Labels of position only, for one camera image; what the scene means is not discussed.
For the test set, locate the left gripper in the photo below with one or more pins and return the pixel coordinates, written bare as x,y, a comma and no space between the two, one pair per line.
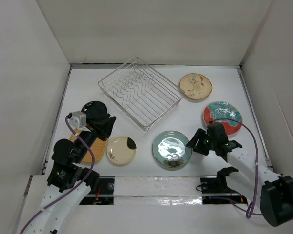
103,128

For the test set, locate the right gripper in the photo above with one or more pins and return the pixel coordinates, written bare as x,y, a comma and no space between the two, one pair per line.
200,134

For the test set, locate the cream plate with black spot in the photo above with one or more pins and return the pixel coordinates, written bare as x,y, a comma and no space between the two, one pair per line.
121,150

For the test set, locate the light blue flower plate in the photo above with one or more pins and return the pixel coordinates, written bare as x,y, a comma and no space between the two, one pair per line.
169,149

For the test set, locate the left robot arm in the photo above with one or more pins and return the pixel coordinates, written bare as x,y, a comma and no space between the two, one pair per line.
68,183

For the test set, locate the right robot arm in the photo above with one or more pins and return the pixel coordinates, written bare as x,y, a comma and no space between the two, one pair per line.
271,192

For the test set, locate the black round plate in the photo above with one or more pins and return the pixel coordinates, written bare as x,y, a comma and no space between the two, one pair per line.
95,111

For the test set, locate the orange woven oval plate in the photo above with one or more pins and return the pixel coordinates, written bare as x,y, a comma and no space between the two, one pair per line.
98,148

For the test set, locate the red and teal plate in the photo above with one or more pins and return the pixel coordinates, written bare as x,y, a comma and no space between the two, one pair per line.
226,113

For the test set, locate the beige floral plate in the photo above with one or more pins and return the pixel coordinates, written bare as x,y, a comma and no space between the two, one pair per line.
196,86

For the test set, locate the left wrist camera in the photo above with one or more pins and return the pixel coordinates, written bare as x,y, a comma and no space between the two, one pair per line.
77,119

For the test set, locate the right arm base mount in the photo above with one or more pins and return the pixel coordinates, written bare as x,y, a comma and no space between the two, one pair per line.
214,193

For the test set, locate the wire dish rack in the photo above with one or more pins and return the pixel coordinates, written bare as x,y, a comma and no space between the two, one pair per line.
144,94

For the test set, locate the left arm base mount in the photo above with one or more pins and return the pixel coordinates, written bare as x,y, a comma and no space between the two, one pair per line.
104,193

